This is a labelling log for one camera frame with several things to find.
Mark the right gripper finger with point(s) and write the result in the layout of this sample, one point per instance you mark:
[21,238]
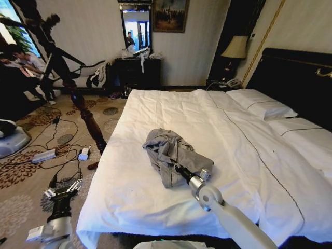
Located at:
[172,163]
[176,163]

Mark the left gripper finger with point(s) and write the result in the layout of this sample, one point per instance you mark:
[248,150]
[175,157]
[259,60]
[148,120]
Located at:
[75,185]
[49,193]

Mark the grey clothes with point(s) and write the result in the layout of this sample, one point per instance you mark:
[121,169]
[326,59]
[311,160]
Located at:
[176,158]

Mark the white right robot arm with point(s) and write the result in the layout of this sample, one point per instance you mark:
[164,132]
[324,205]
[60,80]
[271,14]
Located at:
[233,218]

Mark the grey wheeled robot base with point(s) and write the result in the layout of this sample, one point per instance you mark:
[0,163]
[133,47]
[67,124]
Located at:
[14,141]

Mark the white bed duvet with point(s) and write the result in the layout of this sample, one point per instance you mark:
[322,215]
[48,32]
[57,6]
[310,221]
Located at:
[145,202]

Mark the dark wooden clothes stand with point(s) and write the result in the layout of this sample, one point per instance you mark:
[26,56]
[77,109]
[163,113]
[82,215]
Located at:
[89,119]

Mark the black and white clothes pile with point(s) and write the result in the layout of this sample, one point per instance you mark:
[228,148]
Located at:
[97,76]

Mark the dark bed headboard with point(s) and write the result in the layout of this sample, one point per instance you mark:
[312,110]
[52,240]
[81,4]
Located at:
[288,75]

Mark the white power adapter box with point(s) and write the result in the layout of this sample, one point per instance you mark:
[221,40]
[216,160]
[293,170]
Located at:
[84,154]

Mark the grey power brick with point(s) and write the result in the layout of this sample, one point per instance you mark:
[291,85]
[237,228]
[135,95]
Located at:
[44,156]

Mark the small black adapter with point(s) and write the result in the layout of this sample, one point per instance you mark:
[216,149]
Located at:
[56,120]

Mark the white robot front shell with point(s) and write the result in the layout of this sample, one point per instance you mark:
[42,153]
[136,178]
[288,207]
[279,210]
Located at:
[168,245]

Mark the dark nightstand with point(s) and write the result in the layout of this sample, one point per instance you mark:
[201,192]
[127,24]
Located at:
[216,77]

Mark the dark wooden dresser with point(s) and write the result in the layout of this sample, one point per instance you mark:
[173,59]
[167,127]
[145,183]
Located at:
[137,74]

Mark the pale desk telephone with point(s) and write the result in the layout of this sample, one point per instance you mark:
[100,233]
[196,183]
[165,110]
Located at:
[233,82]

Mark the white pillow with dark piping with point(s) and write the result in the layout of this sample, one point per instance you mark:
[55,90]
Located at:
[262,105]
[303,140]

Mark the dark framed chaise sofa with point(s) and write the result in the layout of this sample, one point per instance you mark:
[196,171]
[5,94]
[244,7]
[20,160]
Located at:
[77,77]

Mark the white cloth strip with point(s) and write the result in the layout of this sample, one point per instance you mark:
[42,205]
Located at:
[142,58]

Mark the white plastic bag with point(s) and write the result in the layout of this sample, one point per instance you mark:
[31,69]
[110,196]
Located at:
[127,53]

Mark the person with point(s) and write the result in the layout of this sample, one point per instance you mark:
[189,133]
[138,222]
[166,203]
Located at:
[130,40]
[28,67]

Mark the table lamp with cream shade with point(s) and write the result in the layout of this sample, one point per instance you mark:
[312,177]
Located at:
[234,48]

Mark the framed dark painting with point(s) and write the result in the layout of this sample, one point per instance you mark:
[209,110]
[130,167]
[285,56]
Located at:
[169,15]

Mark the green plant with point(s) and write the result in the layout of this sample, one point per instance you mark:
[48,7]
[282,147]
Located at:
[19,36]

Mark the dark framed wall mirror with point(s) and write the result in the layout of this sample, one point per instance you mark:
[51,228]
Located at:
[122,26]

